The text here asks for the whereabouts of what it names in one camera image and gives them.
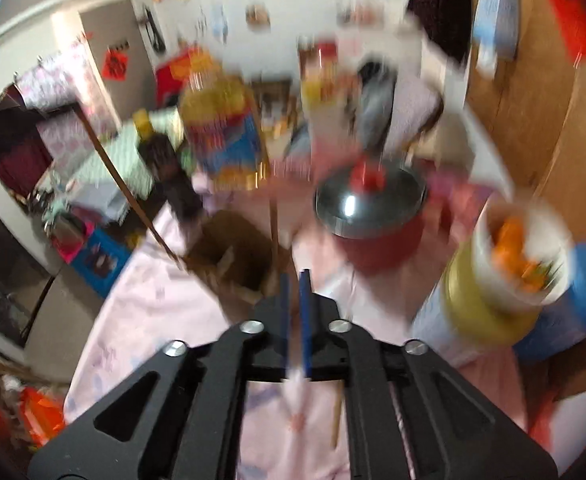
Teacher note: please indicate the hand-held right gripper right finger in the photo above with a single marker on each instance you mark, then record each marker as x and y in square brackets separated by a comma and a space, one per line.
[306, 330]

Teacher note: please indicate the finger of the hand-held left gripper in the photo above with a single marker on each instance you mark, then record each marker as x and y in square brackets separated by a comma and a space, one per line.
[28, 120]

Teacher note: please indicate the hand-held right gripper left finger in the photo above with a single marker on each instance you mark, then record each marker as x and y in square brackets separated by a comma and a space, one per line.
[285, 330]

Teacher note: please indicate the wooden slatted utensil holder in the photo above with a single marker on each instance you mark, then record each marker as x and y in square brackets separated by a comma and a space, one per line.
[228, 260]

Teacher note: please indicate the single bamboo chopstick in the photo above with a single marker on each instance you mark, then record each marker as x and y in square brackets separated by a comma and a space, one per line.
[336, 420]
[125, 190]

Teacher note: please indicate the dark red cloth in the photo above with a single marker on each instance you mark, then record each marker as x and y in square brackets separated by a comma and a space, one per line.
[23, 162]

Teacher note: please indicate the floral curtain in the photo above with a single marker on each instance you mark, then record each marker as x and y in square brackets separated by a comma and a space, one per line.
[68, 95]

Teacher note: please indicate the green patterned box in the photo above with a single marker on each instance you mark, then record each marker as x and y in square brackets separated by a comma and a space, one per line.
[108, 170]

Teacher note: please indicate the pink printed tablecloth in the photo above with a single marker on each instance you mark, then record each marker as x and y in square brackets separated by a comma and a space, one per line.
[173, 310]

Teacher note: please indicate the grey pot lid red knob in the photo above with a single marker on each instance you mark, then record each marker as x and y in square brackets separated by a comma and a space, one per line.
[370, 202]

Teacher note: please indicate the dark sauce bottle yellow cap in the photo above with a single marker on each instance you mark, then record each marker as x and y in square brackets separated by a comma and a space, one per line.
[168, 170]

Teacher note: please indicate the blue cardboard box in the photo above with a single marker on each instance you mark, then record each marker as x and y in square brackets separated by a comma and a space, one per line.
[98, 257]

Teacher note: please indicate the tin can with gold lid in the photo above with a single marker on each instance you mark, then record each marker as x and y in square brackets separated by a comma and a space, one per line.
[473, 315]

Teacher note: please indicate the yellow cooking oil bottle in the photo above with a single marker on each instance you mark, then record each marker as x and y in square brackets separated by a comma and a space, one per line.
[223, 125]

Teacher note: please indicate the chair with grey jacket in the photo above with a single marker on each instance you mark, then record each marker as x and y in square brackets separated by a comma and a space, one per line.
[380, 105]

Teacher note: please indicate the orange plastic bags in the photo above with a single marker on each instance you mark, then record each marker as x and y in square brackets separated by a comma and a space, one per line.
[38, 412]

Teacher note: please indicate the blue packet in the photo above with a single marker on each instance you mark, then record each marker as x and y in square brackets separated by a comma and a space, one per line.
[573, 310]

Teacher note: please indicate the dark hanging garment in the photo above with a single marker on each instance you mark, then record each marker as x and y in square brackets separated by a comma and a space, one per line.
[443, 5]

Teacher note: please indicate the blue white hanging bag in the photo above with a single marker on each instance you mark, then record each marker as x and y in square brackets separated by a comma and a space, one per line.
[495, 25]

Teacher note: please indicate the red wall decoration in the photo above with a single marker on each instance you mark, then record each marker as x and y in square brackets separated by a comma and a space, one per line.
[115, 65]

